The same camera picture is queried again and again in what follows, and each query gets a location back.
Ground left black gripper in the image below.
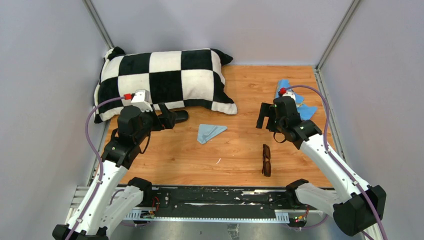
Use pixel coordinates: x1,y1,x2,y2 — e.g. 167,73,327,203
135,102,177,144

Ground black sunglasses case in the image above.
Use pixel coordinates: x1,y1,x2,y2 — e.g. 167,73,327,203
158,110,189,124

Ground light blue cleaning cloth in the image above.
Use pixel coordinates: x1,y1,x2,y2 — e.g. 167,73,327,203
197,124,228,145

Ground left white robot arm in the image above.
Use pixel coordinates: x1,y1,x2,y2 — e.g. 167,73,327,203
52,103,178,240

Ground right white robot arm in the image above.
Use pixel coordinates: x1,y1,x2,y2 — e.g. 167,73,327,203
256,96,387,237

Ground brown sunglasses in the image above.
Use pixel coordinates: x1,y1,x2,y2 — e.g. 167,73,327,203
261,144,272,177

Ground blue crumpled cloth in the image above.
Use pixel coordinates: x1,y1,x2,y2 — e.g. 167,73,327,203
274,79,318,120

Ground black white checkered pillow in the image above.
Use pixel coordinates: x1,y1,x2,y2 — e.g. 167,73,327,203
93,46,238,124

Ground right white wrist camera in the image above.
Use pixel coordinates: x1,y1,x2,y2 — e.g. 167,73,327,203
276,87,296,100

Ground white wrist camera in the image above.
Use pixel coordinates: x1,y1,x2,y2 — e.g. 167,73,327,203
276,87,296,100
123,89,154,113

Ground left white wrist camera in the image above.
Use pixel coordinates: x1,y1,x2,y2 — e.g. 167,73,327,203
123,89,154,113

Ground aluminium frame rail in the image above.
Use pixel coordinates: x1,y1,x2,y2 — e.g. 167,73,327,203
66,185,375,223

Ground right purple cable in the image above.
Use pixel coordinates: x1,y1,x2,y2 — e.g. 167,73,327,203
285,84,388,240

